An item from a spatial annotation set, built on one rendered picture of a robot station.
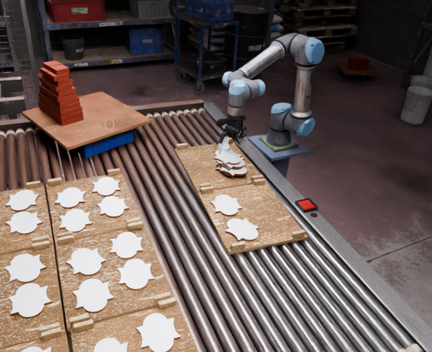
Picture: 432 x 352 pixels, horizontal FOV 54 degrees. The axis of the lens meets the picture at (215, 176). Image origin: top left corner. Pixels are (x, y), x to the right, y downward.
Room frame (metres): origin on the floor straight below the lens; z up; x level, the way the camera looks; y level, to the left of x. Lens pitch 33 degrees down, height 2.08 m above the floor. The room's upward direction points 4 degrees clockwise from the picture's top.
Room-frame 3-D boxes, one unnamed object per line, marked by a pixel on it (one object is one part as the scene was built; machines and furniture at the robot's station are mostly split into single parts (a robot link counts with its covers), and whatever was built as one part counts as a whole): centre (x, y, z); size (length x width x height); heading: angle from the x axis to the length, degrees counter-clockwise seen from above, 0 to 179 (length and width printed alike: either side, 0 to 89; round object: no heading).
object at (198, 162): (1.87, -0.01, 0.93); 0.41 x 0.35 x 0.02; 22
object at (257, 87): (1.90, -0.13, 1.34); 0.11 x 0.11 x 0.08; 43
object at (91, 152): (2.05, 0.68, 0.97); 0.31 x 0.31 x 0.10; 47
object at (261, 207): (1.48, -0.16, 0.93); 0.41 x 0.35 x 0.02; 22
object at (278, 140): (2.26, -0.36, 0.94); 0.15 x 0.15 x 0.10
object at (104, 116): (2.10, 0.73, 1.03); 0.50 x 0.50 x 0.02; 47
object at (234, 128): (1.81, -0.08, 1.19); 0.09 x 0.08 x 0.12; 48
